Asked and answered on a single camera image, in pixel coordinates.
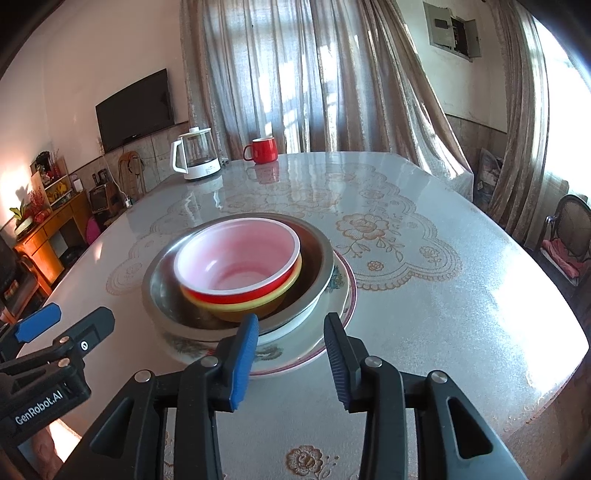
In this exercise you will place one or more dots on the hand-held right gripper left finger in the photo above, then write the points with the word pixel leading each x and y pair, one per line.
pixel 242 364

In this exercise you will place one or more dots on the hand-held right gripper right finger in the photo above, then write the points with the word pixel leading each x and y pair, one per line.
pixel 339 364

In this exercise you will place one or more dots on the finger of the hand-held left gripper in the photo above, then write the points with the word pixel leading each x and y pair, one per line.
pixel 39 323
pixel 94 330

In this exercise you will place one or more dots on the large floral pink-rimmed plate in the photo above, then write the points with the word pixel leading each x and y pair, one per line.
pixel 300 362

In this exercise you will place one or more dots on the plain white bowl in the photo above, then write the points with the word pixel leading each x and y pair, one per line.
pixel 295 325

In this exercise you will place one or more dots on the white plate with red print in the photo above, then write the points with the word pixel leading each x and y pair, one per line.
pixel 336 280

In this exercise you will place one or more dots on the yellow plastic bowl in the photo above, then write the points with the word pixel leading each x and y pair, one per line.
pixel 286 290

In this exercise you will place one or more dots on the stainless steel bowl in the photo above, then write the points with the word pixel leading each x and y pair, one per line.
pixel 318 263

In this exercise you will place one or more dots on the red plastic bowl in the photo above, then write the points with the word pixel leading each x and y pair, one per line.
pixel 235 258

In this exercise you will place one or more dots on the black armchair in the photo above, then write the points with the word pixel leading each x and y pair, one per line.
pixel 11 277

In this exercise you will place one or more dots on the orange wooden cabinet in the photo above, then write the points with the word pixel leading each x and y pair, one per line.
pixel 46 244

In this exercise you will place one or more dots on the pink ball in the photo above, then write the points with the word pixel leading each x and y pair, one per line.
pixel 93 230

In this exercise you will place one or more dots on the cluttered wooden shelf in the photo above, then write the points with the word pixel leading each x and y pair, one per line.
pixel 51 182

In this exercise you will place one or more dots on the white electric glass kettle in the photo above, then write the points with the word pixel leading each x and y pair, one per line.
pixel 196 154

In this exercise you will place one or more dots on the red mug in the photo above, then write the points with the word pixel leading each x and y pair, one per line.
pixel 263 151

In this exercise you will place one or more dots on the pile of bags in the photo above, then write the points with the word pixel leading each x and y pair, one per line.
pixel 488 177

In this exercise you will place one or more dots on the dark chair with red cushion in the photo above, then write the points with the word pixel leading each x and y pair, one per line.
pixel 570 235

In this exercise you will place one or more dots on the wide beige sheer curtain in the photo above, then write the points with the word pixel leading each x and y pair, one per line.
pixel 314 74

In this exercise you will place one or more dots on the narrow beige sheer curtain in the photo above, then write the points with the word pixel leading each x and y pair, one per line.
pixel 521 129

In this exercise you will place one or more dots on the black wall television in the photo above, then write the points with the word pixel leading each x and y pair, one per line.
pixel 136 110

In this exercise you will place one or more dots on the wall electrical panel box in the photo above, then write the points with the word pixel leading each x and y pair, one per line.
pixel 441 25

